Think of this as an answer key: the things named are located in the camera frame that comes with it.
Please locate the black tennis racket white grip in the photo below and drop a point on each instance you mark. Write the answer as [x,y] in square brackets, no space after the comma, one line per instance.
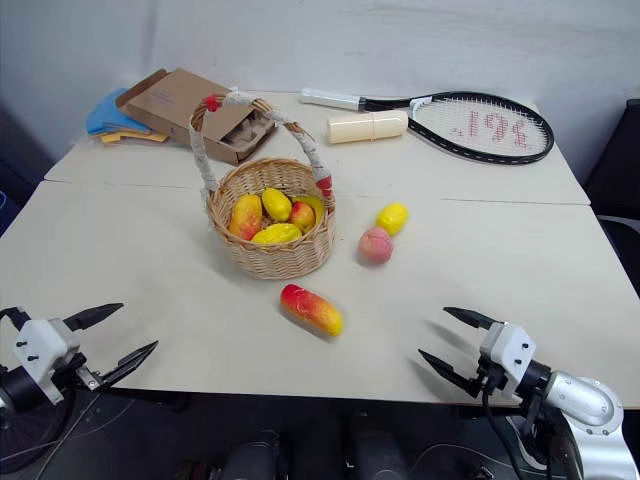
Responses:
[492,127]

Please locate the dark rounded shape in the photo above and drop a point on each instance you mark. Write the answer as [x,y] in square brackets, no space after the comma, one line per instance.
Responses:
[252,460]

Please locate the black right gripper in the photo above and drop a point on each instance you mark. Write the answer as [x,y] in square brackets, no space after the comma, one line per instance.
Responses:
[484,376]

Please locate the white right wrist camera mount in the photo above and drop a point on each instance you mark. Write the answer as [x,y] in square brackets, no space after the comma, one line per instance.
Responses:
[507,357]

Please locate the small red-yellow apple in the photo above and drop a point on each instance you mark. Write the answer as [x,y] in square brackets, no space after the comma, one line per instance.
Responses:
[302,217]

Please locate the yellow ridged starfruit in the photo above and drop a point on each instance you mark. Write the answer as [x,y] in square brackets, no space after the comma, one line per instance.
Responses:
[276,233]

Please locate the open brown cardboard box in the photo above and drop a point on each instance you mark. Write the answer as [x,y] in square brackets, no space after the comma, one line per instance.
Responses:
[176,105]

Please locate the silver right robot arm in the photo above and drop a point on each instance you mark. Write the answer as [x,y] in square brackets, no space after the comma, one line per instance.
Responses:
[590,400]

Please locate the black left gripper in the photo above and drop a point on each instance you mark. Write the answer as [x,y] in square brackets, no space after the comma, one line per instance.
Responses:
[88,372]

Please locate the red-yellow mango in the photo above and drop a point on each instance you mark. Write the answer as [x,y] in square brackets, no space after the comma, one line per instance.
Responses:
[311,309]
[246,216]

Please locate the yellow lemon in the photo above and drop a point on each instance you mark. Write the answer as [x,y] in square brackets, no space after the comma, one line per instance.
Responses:
[276,204]
[392,218]

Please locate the yellow paper envelopes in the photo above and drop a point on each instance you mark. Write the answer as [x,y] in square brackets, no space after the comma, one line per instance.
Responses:
[131,136]

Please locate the pink peach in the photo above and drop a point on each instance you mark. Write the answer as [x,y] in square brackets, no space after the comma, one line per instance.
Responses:
[375,246]

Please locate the cream rolled mat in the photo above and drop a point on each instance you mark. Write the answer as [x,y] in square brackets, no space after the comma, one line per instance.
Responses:
[367,126]

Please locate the blue cloth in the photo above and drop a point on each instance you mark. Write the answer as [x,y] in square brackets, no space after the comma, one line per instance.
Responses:
[106,116]

